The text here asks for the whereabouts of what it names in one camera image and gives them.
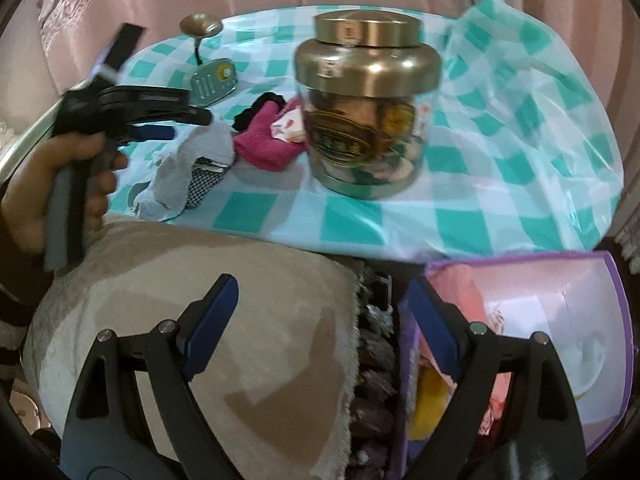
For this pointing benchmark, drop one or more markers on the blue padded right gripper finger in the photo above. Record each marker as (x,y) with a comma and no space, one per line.
(152,133)

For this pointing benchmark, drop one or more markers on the grey blue plush cloth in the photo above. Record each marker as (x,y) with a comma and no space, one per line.
(183,172)

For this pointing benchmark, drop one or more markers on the magenta knit sock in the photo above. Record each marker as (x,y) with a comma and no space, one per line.
(258,147)

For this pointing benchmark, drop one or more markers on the yellow sponge with hole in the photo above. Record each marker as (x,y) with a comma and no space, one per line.
(433,393)

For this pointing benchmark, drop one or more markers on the white fruit print cloth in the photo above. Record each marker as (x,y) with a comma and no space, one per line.
(289,128)

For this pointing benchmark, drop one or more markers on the black white houndstooth cloth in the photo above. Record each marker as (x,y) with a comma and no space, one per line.
(205,175)

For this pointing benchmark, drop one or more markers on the left hand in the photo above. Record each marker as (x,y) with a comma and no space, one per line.
(27,202)

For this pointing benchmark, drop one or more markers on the black scrunchie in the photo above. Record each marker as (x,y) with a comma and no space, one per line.
(243,119)

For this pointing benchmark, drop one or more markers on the purple storage box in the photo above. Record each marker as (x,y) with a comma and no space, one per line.
(568,353)

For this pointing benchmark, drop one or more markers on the glass jar with gold lid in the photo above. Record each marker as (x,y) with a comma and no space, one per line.
(367,83)

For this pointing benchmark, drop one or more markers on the teal checkered tablecloth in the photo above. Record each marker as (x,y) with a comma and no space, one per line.
(520,157)

